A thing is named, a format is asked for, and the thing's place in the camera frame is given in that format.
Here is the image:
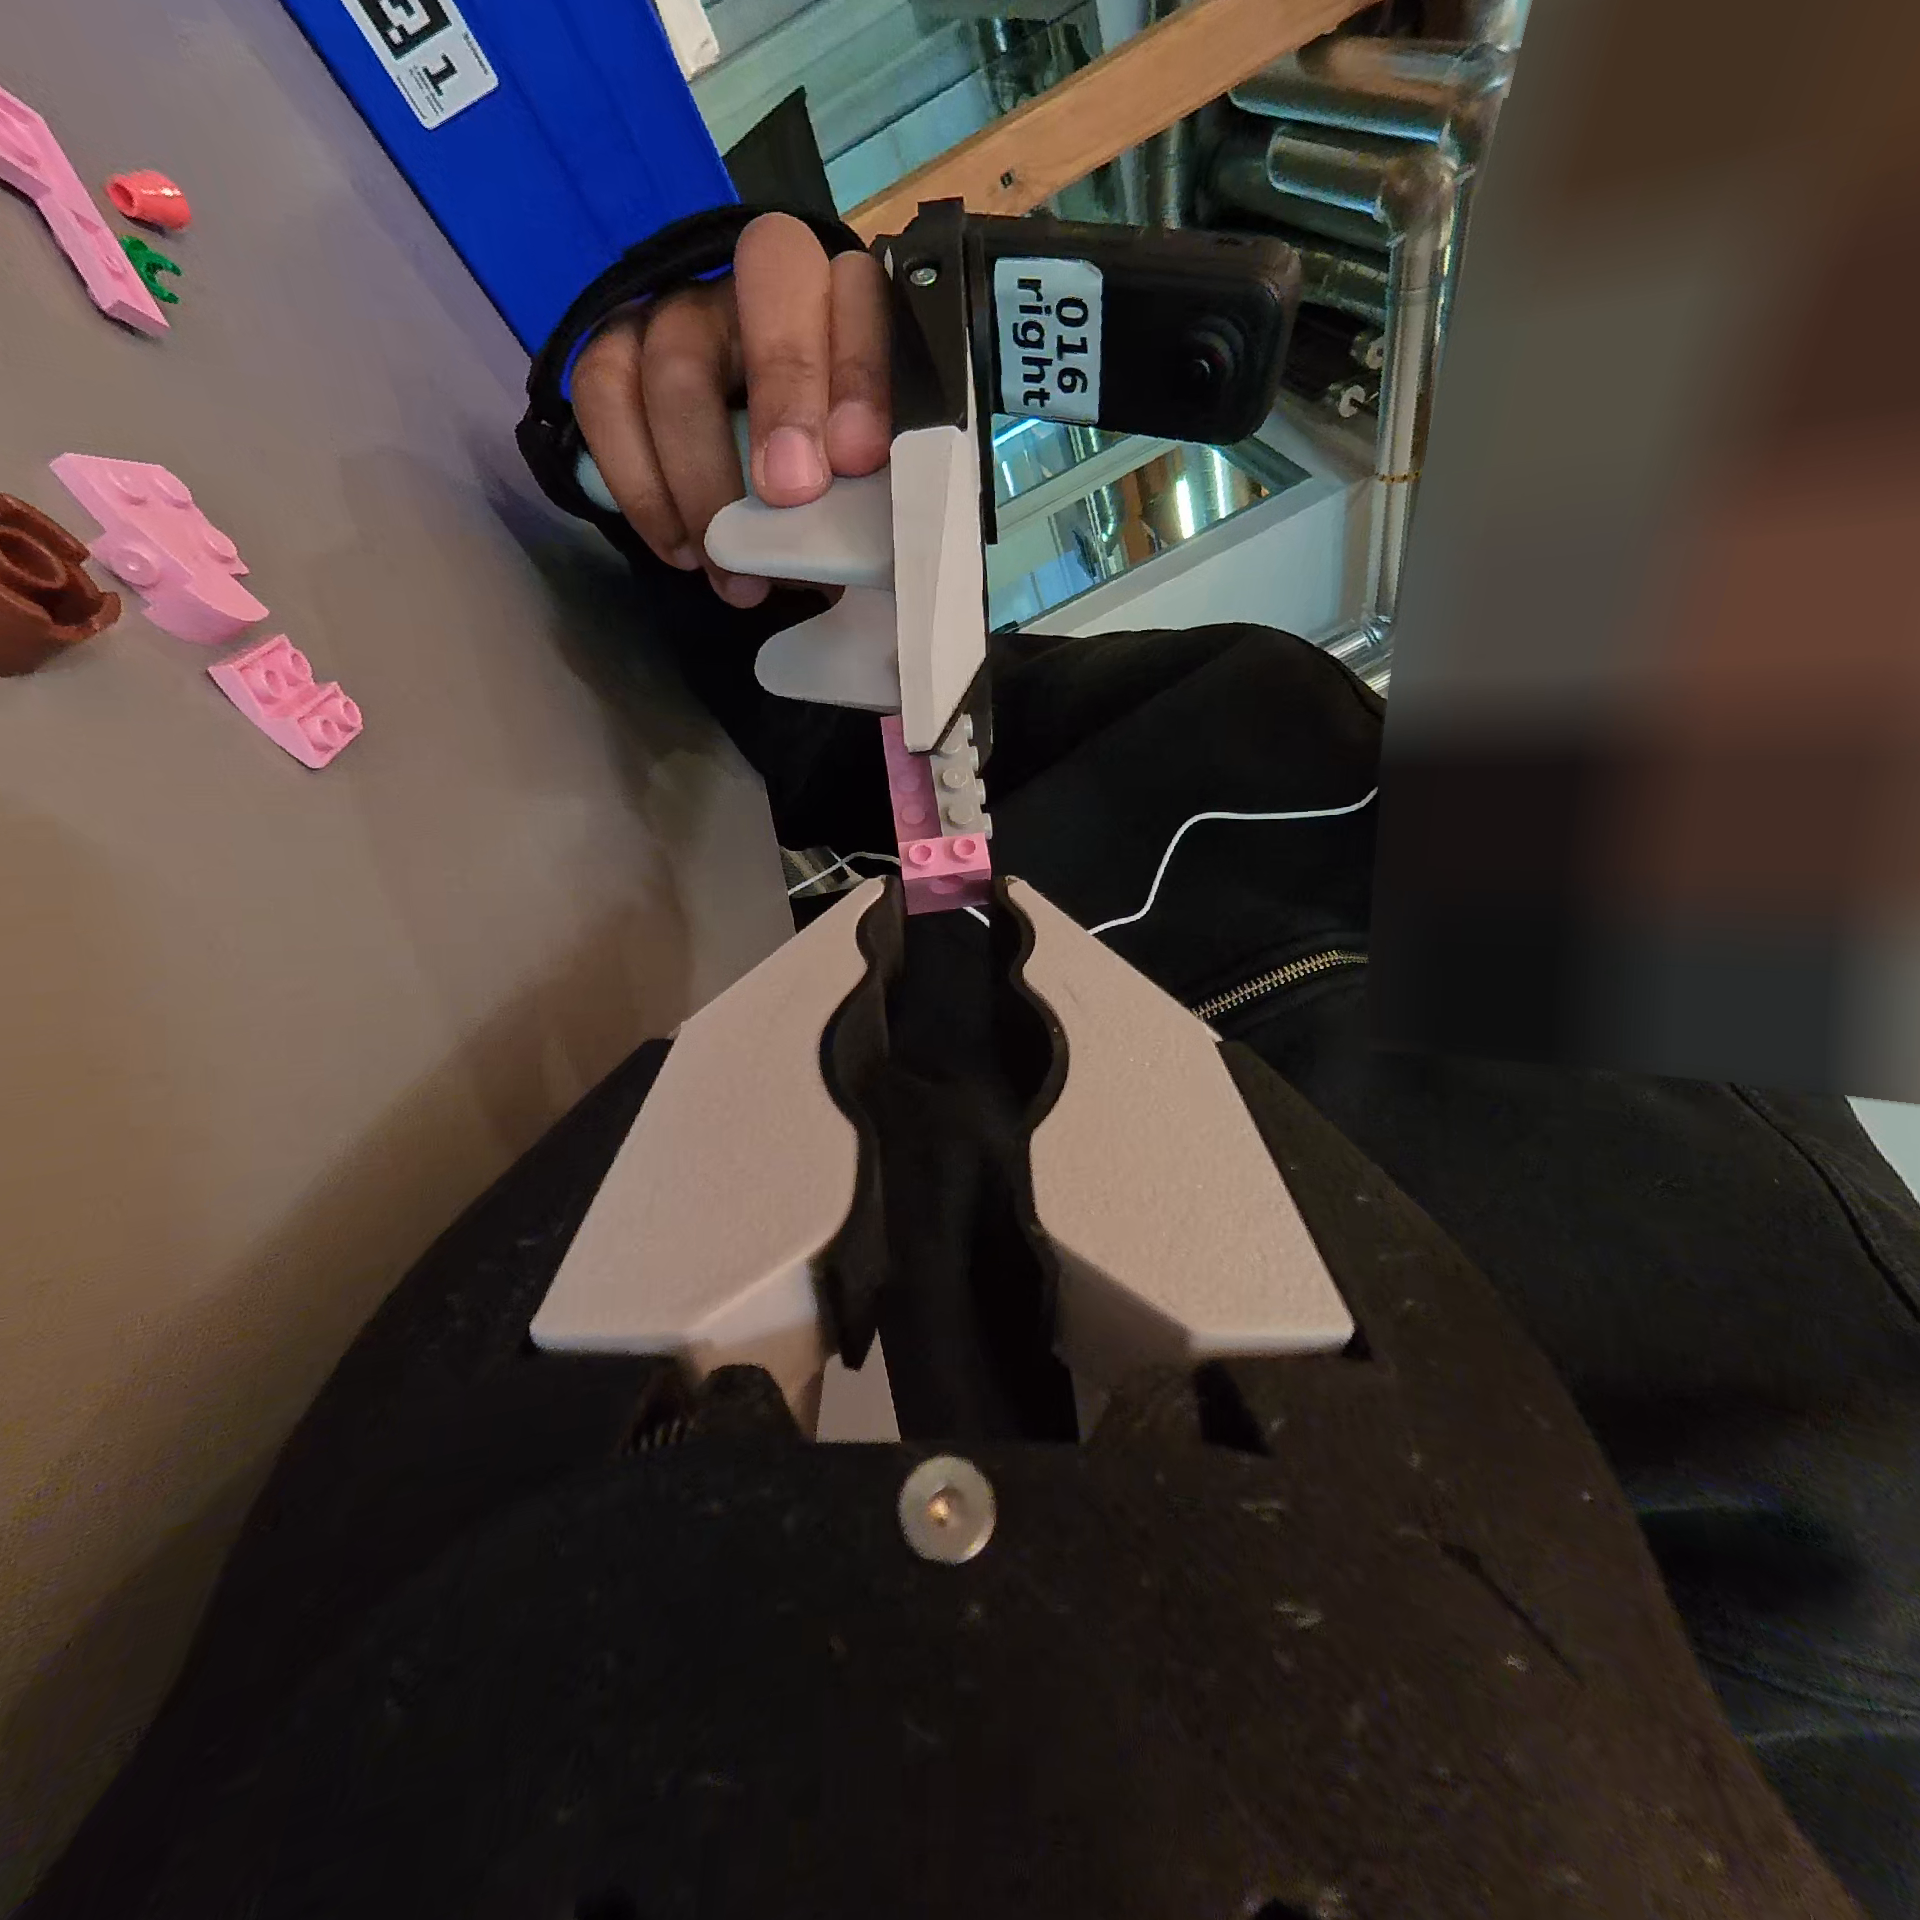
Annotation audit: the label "black office chair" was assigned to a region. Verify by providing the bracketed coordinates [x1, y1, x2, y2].
[718, 87, 838, 227]

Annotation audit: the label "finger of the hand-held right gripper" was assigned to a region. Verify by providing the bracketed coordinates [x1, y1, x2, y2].
[889, 423, 999, 754]

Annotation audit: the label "blue plastic bin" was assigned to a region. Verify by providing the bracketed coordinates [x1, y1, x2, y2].
[281, 0, 745, 358]

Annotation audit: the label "person's right hand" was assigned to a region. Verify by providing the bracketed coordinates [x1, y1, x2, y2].
[568, 211, 894, 608]

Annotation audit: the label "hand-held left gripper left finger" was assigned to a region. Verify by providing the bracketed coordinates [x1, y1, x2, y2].
[532, 878, 904, 1369]

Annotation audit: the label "long pink plate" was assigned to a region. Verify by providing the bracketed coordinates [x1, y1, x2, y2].
[881, 718, 944, 856]

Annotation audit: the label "brown round brick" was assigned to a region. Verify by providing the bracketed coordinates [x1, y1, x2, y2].
[0, 491, 120, 676]

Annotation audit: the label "grey side-stud brick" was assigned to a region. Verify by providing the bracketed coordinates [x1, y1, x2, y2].
[928, 711, 1000, 847]

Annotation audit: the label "pile of pink toy bricks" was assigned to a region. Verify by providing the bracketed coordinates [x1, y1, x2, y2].
[0, 87, 366, 771]

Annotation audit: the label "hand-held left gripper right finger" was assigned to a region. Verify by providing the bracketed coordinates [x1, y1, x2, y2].
[997, 878, 1360, 1384]

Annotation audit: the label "small pink side-stud brick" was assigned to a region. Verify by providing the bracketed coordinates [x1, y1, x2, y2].
[903, 832, 999, 918]

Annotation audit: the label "silver metal pipes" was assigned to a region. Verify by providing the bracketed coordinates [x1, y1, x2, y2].
[1216, 31, 1501, 684]

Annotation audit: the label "wooden beam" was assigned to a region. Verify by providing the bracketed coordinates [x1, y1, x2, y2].
[848, 0, 1383, 242]

